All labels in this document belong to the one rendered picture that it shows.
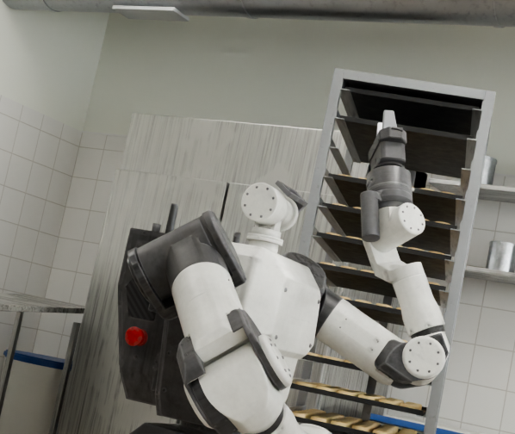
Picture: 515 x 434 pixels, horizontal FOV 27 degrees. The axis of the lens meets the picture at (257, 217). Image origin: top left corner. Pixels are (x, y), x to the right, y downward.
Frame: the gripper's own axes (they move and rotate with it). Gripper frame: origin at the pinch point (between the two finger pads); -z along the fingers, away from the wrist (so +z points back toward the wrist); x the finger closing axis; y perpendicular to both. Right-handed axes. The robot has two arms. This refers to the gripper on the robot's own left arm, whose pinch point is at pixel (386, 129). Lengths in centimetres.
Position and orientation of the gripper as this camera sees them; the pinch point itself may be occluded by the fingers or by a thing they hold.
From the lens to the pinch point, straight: 221.6
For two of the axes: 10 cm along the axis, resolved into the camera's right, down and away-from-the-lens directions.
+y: -9.9, -0.9, -1.4
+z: -0.1, 8.8, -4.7
